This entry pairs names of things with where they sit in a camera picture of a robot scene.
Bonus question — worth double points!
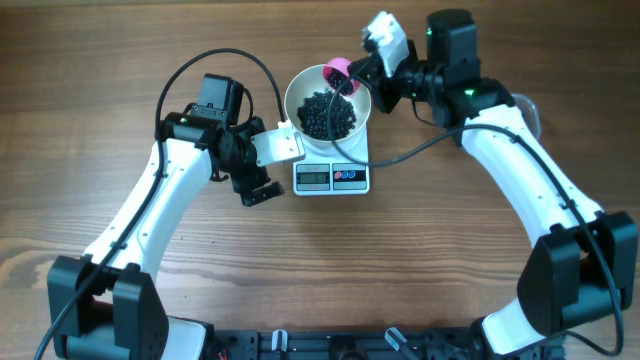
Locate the pink scoop with blue handle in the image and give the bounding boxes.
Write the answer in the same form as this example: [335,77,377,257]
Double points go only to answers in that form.
[322,57,360,97]

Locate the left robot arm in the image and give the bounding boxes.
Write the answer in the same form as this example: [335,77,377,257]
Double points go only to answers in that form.
[41,75,304,359]

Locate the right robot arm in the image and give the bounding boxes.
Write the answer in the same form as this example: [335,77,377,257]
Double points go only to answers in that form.
[348,9,638,358]

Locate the black beans in scoop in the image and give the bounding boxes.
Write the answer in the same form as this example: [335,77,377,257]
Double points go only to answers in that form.
[326,69,354,96]

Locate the white digital kitchen scale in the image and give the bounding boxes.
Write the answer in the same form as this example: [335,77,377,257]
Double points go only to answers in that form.
[293,129,370,196]

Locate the white bowl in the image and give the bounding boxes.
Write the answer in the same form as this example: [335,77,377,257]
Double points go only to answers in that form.
[284,64,372,150]

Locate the black beans in bowl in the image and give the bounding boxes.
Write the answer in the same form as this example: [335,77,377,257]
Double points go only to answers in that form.
[296,91,357,141]

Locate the clear plastic container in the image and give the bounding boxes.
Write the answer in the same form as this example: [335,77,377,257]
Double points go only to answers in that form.
[512,93,542,140]

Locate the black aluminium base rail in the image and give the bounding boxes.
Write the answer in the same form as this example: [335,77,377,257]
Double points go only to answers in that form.
[200,327,498,360]

